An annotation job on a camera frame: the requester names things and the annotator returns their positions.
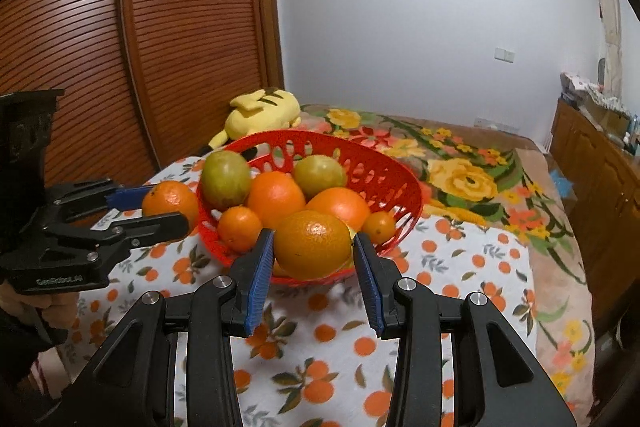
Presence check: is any small dark tangerine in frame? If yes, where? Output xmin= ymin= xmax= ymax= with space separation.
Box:
xmin=361 ymin=210 xmax=398 ymax=244

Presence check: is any person's left forearm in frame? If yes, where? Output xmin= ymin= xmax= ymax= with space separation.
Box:
xmin=0 ymin=307 xmax=76 ymax=400

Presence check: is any wooden louvered wardrobe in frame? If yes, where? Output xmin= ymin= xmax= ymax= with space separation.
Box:
xmin=0 ymin=0 xmax=286 ymax=208

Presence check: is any wooden cabinet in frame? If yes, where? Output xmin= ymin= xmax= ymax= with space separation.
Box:
xmin=550 ymin=99 xmax=640 ymax=358

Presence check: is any medium tangerine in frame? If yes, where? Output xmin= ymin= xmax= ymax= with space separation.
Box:
xmin=273 ymin=209 xmax=352 ymax=280

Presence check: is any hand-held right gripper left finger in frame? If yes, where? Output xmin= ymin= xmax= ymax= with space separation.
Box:
xmin=50 ymin=228 xmax=277 ymax=427

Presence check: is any cluster of small bottles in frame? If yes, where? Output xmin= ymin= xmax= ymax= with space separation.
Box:
xmin=620 ymin=112 xmax=640 ymax=158

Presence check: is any orange print tablecloth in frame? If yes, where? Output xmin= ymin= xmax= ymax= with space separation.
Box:
xmin=65 ymin=152 xmax=538 ymax=427

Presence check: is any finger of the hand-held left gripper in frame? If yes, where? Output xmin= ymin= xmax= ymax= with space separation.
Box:
xmin=42 ymin=212 xmax=190 ymax=265
xmin=47 ymin=178 xmax=162 ymax=223

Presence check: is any person's left hand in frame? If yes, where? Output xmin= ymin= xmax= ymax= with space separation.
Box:
xmin=0 ymin=279 xmax=78 ymax=325

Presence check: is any yellow plush toy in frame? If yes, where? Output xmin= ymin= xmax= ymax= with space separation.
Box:
xmin=207 ymin=88 xmax=302 ymax=148

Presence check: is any white wall outlet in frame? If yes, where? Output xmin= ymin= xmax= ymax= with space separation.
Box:
xmin=474 ymin=117 xmax=521 ymax=130

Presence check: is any large orange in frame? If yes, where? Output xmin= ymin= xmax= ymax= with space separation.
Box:
xmin=305 ymin=187 xmax=372 ymax=233
xmin=246 ymin=171 xmax=307 ymax=230

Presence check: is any green fruit with reddish blush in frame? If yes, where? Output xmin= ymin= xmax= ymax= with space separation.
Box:
xmin=201 ymin=150 xmax=252 ymax=210

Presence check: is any beige curtain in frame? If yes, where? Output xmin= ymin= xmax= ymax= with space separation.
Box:
xmin=582 ymin=0 xmax=623 ymax=98

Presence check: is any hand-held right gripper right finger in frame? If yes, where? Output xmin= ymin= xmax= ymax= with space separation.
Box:
xmin=352 ymin=232 xmax=578 ymax=427

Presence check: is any floral blanket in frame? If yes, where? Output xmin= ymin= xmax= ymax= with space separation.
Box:
xmin=300 ymin=103 xmax=601 ymax=413

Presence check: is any small green fruit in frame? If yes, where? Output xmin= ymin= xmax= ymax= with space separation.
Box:
xmin=292 ymin=155 xmax=348 ymax=200

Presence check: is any red perforated plastic bowl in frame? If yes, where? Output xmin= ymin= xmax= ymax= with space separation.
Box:
xmin=196 ymin=130 xmax=424 ymax=284

